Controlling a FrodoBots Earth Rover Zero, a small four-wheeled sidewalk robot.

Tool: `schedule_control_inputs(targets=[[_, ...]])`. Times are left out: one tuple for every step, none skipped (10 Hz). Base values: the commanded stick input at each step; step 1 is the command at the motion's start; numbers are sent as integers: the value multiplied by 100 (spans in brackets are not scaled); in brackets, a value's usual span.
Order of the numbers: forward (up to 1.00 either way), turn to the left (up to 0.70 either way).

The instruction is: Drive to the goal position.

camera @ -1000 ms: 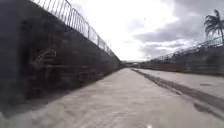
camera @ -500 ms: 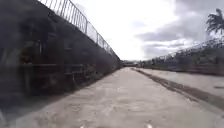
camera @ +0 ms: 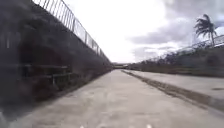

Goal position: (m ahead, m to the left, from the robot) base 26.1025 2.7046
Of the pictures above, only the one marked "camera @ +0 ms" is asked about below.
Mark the dark drainage strip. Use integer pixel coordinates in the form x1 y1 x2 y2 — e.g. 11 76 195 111
121 69 224 113

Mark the grey concrete path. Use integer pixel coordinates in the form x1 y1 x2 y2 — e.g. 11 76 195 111
0 68 224 128

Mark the dark low wall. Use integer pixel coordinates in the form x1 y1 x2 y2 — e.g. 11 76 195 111
128 45 224 78

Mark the metal railing on block wall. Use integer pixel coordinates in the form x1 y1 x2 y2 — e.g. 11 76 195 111
33 0 111 63

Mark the dark block wall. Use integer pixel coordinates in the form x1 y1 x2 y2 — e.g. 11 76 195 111
0 0 114 118

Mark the pale concrete strip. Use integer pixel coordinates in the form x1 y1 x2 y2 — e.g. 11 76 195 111
128 69 224 101

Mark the metal fence on low wall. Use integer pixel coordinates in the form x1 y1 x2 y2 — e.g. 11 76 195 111
143 34 224 63

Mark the palm tree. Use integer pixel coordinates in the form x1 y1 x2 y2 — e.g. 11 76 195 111
194 13 220 48

